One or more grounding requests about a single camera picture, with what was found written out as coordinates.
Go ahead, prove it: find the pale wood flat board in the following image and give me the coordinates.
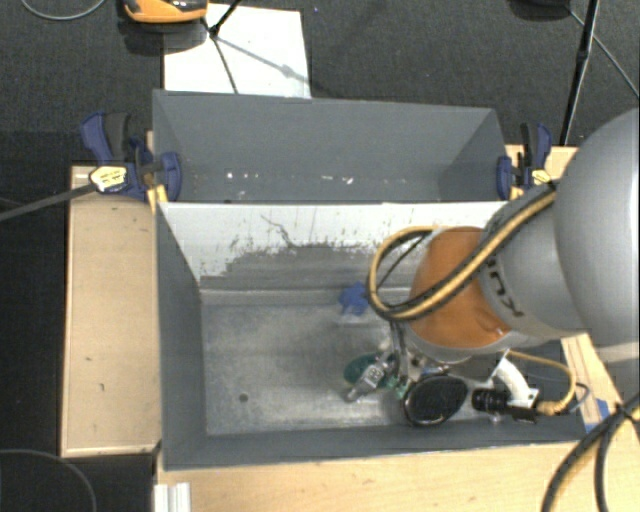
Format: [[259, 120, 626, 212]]
[[59, 164, 164, 459]]

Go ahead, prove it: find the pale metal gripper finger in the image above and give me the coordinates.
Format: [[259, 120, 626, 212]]
[[345, 364, 387, 403]]

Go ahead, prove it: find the small blue toy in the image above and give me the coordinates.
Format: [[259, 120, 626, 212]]
[[338, 280, 370, 317]]

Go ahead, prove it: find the dark green round thing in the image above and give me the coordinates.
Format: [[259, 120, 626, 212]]
[[343, 351, 381, 384]]

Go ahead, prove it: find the grey metal bin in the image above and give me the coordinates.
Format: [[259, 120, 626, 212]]
[[151, 88, 592, 471]]

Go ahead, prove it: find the black cylinder on white bracket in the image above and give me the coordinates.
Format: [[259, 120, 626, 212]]
[[471, 355, 542, 425]]

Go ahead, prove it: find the black oval mesh thing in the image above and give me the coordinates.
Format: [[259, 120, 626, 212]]
[[401, 374, 470, 428]]

